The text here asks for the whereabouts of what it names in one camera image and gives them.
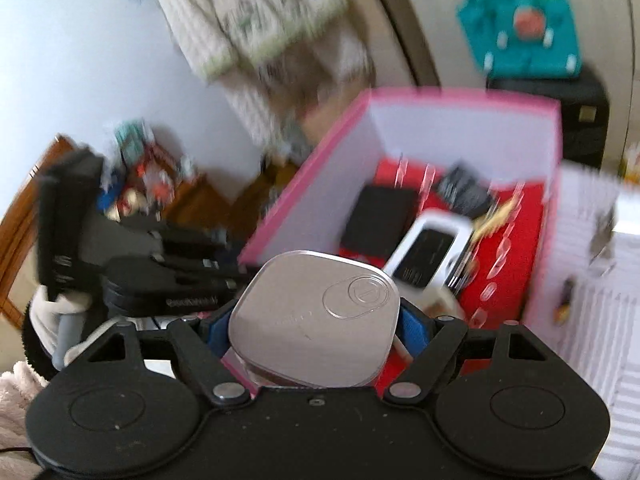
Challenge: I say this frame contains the black case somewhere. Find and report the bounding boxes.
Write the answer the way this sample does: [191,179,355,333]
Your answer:
[487,66,612,167]

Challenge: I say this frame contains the pink cardboard box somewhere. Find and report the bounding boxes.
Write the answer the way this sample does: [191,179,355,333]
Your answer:
[237,87,563,396]

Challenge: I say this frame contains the black flat power bank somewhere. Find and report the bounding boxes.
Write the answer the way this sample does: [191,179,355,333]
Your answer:
[340,185,420,261]

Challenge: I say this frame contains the wooden cabinet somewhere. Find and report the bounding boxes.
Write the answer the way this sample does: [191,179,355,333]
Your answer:
[162,172,238,241]

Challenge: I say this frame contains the teal felt handbag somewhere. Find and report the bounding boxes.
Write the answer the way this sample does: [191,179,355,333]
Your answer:
[456,0,583,79]

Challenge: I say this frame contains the striped white bedsheet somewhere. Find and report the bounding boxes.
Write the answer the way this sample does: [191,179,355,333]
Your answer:
[542,164,640,480]

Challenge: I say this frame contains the red printed paper bag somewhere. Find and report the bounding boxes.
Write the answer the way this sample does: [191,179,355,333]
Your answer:
[340,157,548,396]

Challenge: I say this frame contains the brown paper bag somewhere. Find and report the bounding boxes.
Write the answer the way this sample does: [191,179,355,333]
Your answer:
[295,87,363,153]

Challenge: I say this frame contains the pink fleece blanket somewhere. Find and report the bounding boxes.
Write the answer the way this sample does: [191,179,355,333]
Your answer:
[0,359,48,463]

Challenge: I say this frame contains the cream green-trimmed fleece jacket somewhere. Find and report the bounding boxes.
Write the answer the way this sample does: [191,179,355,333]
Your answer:
[136,0,351,82]

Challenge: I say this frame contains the person's left hand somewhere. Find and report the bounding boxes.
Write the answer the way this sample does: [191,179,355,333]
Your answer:
[29,290,93,358]

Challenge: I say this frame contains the yellow small item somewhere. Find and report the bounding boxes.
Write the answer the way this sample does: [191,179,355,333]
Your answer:
[472,199,522,237]

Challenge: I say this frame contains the pile of small colourful items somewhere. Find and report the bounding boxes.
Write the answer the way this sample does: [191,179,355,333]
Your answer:
[97,119,203,223]

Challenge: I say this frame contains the black phone battery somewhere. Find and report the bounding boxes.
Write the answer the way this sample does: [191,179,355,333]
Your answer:
[436,161,493,218]

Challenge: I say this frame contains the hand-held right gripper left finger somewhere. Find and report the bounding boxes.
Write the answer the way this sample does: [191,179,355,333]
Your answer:
[87,300,251,407]

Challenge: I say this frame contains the silver square tin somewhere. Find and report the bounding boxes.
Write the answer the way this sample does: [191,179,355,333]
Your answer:
[222,250,402,390]

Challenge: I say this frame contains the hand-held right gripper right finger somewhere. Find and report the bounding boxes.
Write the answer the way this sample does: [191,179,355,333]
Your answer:
[384,300,546,406]

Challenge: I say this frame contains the white device with black screen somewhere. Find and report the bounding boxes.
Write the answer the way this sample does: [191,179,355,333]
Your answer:
[382,210,473,292]

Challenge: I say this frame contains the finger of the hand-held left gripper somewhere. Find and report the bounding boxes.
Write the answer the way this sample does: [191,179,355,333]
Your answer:
[150,259,263,293]
[150,230,247,260]

